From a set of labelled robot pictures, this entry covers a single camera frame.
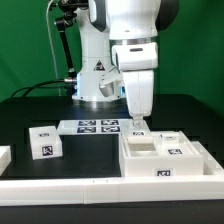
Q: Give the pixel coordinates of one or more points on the white front border rail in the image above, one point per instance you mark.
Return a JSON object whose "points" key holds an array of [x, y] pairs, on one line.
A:
{"points": [[110, 190]]}

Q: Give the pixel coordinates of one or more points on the white right border rail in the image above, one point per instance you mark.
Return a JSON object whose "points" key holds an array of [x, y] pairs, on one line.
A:
{"points": [[211, 166]]}

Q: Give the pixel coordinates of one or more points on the small white cube block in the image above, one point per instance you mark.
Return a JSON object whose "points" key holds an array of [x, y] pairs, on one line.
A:
{"points": [[45, 142]]}

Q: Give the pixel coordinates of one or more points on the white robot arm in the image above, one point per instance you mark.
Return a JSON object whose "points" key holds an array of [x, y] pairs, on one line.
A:
{"points": [[119, 49]]}

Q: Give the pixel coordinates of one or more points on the white cabinet door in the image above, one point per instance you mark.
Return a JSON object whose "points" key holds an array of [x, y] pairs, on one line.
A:
{"points": [[174, 144], [136, 135]]}

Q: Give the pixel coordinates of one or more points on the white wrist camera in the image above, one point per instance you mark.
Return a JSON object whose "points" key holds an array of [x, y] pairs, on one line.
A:
{"points": [[110, 83]]}

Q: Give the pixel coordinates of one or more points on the white cabinet body box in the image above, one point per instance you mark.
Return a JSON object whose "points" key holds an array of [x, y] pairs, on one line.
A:
{"points": [[144, 160]]}

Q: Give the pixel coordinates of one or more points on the white flat top panel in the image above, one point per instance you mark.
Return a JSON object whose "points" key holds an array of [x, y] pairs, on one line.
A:
{"points": [[92, 127]]}

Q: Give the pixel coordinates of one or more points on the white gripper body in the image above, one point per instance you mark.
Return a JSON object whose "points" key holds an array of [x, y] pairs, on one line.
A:
{"points": [[139, 92]]}

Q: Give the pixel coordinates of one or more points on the white border rail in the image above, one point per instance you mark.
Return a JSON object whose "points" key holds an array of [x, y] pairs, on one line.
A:
{"points": [[211, 166], [110, 190]]}

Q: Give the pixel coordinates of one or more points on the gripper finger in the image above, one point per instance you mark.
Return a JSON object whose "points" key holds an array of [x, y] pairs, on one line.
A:
{"points": [[138, 122]]}

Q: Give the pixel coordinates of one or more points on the white left border piece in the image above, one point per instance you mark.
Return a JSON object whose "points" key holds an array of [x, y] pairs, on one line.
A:
{"points": [[5, 158]]}

